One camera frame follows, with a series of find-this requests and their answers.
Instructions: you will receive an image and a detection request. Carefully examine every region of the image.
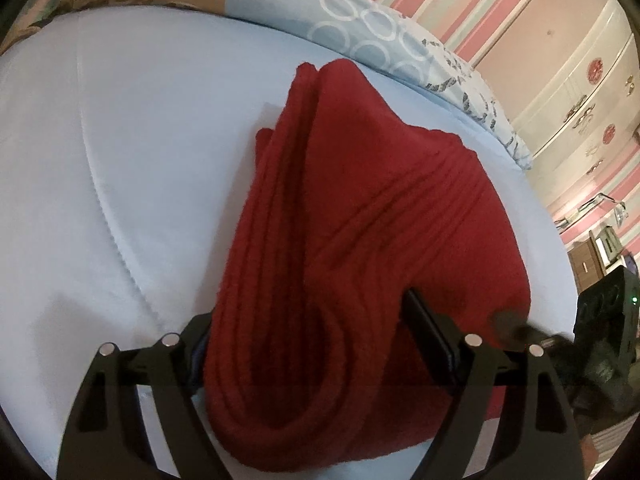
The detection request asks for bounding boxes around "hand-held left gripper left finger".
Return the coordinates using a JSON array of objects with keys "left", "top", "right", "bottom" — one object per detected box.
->
[{"left": 56, "top": 312, "right": 236, "bottom": 480}]

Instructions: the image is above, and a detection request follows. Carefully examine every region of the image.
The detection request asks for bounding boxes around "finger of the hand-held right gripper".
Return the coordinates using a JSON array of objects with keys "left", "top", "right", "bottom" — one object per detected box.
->
[{"left": 490, "top": 311, "right": 572, "bottom": 356}]

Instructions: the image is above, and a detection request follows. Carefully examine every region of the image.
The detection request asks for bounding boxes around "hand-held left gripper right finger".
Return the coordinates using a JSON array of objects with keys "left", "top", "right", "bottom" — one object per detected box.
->
[{"left": 402, "top": 288, "right": 587, "bottom": 480}]

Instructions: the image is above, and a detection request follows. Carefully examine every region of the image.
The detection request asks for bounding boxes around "red knit sweater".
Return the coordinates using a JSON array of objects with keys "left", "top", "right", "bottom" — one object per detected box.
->
[{"left": 205, "top": 58, "right": 531, "bottom": 473}]

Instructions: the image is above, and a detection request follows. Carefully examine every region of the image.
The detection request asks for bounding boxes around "wooden nightstand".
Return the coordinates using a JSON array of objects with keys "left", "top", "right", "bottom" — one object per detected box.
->
[{"left": 565, "top": 237, "right": 608, "bottom": 293}]

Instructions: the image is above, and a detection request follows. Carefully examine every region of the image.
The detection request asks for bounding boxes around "light blue bed sheet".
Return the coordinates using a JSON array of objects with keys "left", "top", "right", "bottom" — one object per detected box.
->
[{"left": 0, "top": 5, "right": 581, "bottom": 480}]

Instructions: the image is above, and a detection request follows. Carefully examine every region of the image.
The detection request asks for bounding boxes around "white floral wardrobe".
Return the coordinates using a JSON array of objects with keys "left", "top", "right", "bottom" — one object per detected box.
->
[{"left": 475, "top": 0, "right": 640, "bottom": 221}]

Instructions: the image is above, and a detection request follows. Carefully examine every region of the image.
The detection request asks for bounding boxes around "circle patterned blue duvet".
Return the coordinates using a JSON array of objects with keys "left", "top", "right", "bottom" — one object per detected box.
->
[{"left": 10, "top": 0, "right": 533, "bottom": 171}]

